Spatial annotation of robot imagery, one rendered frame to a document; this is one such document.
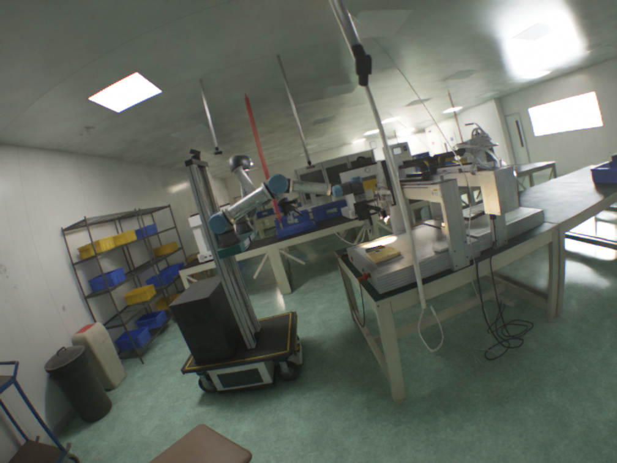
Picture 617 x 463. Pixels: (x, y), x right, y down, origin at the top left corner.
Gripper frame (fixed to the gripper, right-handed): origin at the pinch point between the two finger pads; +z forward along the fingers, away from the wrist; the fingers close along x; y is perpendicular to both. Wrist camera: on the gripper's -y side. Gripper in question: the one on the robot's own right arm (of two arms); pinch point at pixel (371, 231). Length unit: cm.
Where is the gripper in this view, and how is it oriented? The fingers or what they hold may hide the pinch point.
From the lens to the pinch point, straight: 181.0
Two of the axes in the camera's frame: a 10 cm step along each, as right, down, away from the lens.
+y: -9.6, 2.8, -0.4
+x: 0.8, 1.4, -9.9
